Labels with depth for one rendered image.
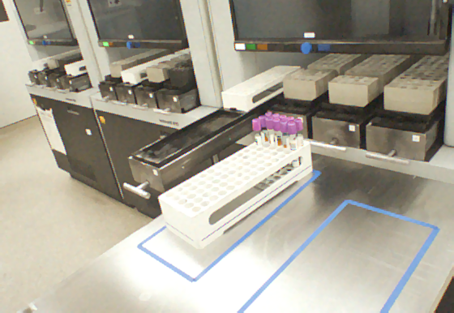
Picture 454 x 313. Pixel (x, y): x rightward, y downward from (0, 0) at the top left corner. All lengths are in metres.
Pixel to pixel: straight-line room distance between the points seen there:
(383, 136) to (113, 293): 0.70
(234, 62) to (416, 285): 0.94
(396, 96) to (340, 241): 0.52
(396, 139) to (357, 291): 0.52
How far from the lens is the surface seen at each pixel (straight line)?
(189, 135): 1.10
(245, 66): 1.32
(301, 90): 1.17
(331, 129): 1.07
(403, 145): 1.00
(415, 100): 1.04
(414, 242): 0.63
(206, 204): 0.64
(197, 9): 1.39
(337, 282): 0.57
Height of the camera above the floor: 1.22
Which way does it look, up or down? 24 degrees down
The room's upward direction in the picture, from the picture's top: 10 degrees counter-clockwise
